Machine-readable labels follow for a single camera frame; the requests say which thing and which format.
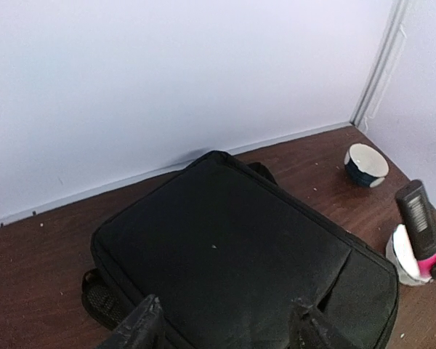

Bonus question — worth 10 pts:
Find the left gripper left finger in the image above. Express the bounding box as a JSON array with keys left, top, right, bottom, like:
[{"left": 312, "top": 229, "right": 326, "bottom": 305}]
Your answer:
[{"left": 97, "top": 294, "right": 164, "bottom": 349}]

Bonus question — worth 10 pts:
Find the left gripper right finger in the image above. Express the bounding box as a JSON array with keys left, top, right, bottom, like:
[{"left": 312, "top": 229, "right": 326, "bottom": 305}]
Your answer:
[{"left": 290, "top": 298, "right": 357, "bottom": 349}]

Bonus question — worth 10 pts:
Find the black pink highlighter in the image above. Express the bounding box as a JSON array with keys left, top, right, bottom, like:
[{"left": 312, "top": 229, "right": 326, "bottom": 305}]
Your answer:
[{"left": 395, "top": 180, "right": 436, "bottom": 278}]

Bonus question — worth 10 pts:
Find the black student backpack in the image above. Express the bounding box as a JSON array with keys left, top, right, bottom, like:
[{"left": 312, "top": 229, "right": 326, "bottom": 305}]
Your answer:
[{"left": 81, "top": 151, "right": 399, "bottom": 348}]

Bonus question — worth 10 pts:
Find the white cup black band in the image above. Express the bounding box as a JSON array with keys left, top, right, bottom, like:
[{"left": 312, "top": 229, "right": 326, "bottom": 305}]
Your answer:
[{"left": 344, "top": 143, "right": 389, "bottom": 188}]

